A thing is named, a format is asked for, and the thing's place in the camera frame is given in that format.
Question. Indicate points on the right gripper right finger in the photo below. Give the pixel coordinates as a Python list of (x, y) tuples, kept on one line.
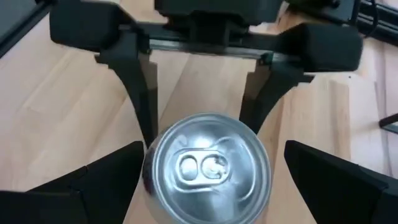
[(342, 202)]

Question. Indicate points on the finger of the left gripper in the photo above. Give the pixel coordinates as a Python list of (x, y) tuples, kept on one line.
[(87, 25), (323, 46)]

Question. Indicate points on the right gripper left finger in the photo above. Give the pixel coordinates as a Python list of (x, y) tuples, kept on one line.
[(93, 199)]

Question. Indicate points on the silver Diet Coke can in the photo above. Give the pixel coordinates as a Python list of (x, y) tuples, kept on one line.
[(205, 174)]

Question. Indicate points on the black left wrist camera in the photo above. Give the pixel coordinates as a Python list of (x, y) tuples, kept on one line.
[(217, 9)]

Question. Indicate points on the black aluminium table frame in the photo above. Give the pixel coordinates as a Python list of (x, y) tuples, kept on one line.
[(382, 21)]

